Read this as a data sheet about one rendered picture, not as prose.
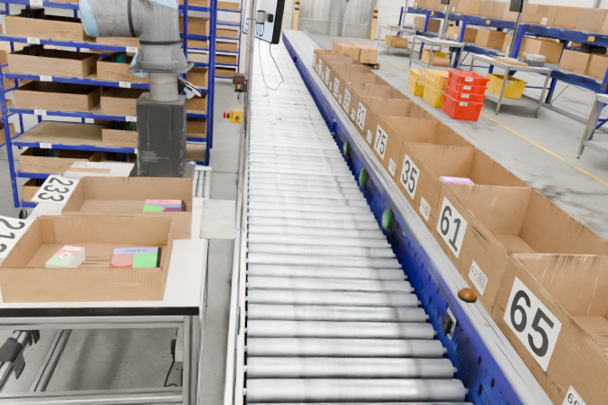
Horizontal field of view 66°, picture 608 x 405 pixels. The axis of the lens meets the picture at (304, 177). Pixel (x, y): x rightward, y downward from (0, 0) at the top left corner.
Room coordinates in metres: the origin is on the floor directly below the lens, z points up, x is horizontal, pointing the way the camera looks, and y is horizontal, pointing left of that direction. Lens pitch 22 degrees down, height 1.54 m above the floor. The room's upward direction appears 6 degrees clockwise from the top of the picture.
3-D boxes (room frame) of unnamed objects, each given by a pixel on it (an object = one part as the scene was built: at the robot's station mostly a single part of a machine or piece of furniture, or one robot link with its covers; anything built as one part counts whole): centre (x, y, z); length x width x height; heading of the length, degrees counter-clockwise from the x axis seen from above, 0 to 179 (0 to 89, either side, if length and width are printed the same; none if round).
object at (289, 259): (1.32, -0.09, 0.72); 0.52 x 0.05 x 0.05; 98
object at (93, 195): (1.42, 0.56, 0.80); 0.38 x 0.28 x 0.10; 104
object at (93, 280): (1.11, 0.54, 0.80); 0.38 x 0.28 x 0.10; 102
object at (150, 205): (1.44, 0.47, 0.78); 0.19 x 0.14 x 0.02; 14
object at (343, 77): (3.08, -0.30, 0.96); 0.39 x 0.29 x 0.17; 8
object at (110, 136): (2.86, 1.06, 0.59); 0.40 x 0.30 x 0.10; 96
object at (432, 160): (1.52, -0.52, 0.96); 0.39 x 0.29 x 0.17; 8
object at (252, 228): (1.51, -0.07, 0.72); 0.52 x 0.05 x 0.05; 98
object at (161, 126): (1.85, 0.60, 0.91); 0.26 x 0.26 x 0.33; 11
